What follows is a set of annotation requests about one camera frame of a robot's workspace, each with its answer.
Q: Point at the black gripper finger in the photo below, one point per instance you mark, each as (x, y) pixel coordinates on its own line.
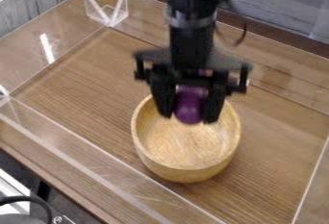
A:
(163, 90)
(215, 98)

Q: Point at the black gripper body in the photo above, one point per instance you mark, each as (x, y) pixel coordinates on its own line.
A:
(191, 57)

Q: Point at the purple toy eggplant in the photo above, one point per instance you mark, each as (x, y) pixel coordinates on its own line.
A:
(189, 104)

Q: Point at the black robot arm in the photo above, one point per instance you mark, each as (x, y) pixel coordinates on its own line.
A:
(193, 9)

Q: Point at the oval wooden bowl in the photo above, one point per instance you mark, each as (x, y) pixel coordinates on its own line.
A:
(185, 153)

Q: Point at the clear acrylic enclosure walls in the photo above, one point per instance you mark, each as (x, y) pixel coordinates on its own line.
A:
(66, 68)

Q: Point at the clear acrylic corner bracket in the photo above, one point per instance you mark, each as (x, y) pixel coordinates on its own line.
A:
(107, 15)

